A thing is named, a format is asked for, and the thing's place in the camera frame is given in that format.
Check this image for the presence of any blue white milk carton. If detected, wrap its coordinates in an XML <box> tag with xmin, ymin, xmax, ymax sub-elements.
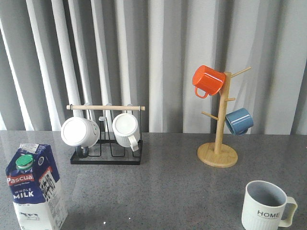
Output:
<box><xmin>6</xmin><ymin>143</ymin><xmax>68</xmax><ymax>230</ymax></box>

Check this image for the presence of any cream HOME mug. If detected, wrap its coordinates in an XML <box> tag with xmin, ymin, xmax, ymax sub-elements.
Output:
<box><xmin>241</xmin><ymin>180</ymin><xmax>297</xmax><ymax>230</ymax></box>

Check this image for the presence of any white ribbed mug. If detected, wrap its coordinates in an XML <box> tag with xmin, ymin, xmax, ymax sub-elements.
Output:
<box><xmin>112</xmin><ymin>113</ymin><xmax>140</xmax><ymax>151</ymax></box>

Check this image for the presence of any black rack with wooden bar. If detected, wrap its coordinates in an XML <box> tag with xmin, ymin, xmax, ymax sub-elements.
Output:
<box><xmin>67</xmin><ymin>104</ymin><xmax>145</xmax><ymax>165</ymax></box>

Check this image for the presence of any orange mug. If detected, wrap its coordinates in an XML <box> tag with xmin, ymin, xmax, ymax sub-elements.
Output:
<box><xmin>192</xmin><ymin>65</ymin><xmax>226</xmax><ymax>99</ymax></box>

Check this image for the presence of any wooden mug tree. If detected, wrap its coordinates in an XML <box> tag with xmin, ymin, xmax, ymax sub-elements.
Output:
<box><xmin>197</xmin><ymin>67</ymin><xmax>251</xmax><ymax>168</ymax></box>

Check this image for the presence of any white round mug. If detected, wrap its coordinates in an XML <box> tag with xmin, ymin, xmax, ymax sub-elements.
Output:
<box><xmin>61</xmin><ymin>117</ymin><xmax>100</xmax><ymax>148</ymax></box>

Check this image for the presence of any blue mug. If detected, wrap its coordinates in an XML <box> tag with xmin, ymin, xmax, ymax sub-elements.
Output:
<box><xmin>225</xmin><ymin>108</ymin><xmax>254</xmax><ymax>136</ymax></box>

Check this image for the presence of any grey pleated curtain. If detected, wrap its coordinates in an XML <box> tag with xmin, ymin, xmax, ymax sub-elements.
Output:
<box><xmin>0</xmin><ymin>0</ymin><xmax>307</xmax><ymax>135</ymax></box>

